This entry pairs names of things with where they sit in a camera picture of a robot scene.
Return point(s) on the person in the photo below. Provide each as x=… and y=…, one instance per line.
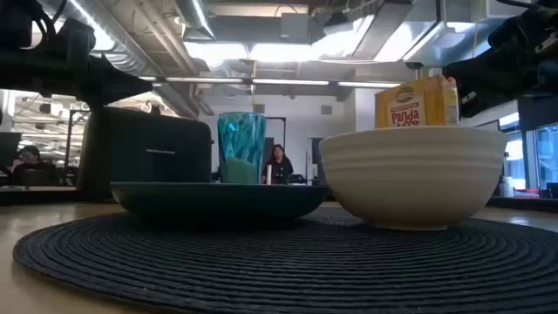
x=32, y=168
x=279, y=168

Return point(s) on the white container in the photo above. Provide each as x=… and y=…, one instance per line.
x=507, y=187

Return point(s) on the yellow Panda Puffs cereal box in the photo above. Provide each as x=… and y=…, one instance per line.
x=431, y=102

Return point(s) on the dark teal plate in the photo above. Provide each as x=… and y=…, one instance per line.
x=209, y=200

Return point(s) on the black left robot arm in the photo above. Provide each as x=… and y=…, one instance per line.
x=13, y=22

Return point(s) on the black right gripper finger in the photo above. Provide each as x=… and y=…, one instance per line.
x=475, y=70
x=492, y=104

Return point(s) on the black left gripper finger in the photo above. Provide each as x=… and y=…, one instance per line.
x=117, y=85

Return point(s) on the black woven round placemat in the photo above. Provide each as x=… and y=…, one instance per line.
x=279, y=270

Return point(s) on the silver rectangular ventilation duct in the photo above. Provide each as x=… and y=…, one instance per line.
x=392, y=30

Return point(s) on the teal faceted plastic tumbler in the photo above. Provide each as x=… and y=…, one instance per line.
x=242, y=144

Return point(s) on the ceiling tube light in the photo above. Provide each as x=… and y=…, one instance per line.
x=204, y=80
x=290, y=82
x=147, y=78
x=368, y=84

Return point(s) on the black monitor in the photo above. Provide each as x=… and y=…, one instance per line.
x=9, y=150

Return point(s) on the white ribbed ceramic bowl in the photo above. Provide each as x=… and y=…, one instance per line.
x=414, y=174

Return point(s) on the black toaster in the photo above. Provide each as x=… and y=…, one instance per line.
x=157, y=148

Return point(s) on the small white bottle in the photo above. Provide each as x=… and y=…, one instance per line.
x=269, y=174

